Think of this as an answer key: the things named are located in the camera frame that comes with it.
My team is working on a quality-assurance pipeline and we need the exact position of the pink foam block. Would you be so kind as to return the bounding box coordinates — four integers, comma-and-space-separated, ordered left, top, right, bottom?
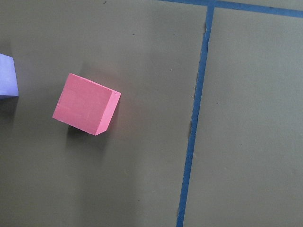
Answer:
53, 73, 121, 136

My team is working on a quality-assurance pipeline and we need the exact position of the purple foam block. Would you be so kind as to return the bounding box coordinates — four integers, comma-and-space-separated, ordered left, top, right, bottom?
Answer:
0, 54, 18, 99

